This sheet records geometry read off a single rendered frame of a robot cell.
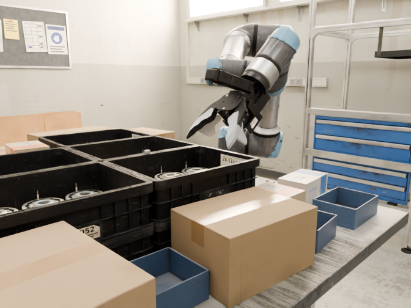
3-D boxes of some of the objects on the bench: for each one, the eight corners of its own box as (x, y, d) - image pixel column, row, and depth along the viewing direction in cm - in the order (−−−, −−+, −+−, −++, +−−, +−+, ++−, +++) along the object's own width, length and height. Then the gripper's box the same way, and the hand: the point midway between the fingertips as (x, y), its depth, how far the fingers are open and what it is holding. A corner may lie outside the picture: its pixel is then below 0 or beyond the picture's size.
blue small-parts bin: (254, 234, 113) (255, 213, 111) (277, 220, 124) (278, 200, 123) (316, 254, 101) (318, 230, 99) (336, 236, 112) (337, 214, 111)
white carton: (299, 188, 159) (301, 168, 157) (326, 194, 152) (328, 173, 150) (276, 200, 145) (277, 178, 143) (304, 206, 137) (306, 184, 135)
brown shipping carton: (253, 236, 112) (254, 186, 109) (314, 264, 95) (318, 206, 92) (171, 267, 94) (170, 208, 90) (229, 308, 77) (230, 238, 74)
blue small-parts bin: (336, 203, 140) (337, 186, 139) (377, 214, 130) (378, 195, 129) (311, 217, 126) (312, 198, 125) (353, 230, 116) (355, 209, 115)
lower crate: (104, 231, 115) (102, 195, 113) (158, 267, 93) (156, 224, 91) (-47, 276, 90) (-53, 231, 87) (-22, 341, 68) (-30, 283, 65)
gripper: (298, 98, 82) (251, 169, 77) (238, 94, 97) (196, 152, 92) (281, 71, 77) (229, 144, 72) (221, 70, 92) (175, 131, 87)
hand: (203, 142), depth 80 cm, fingers open, 14 cm apart
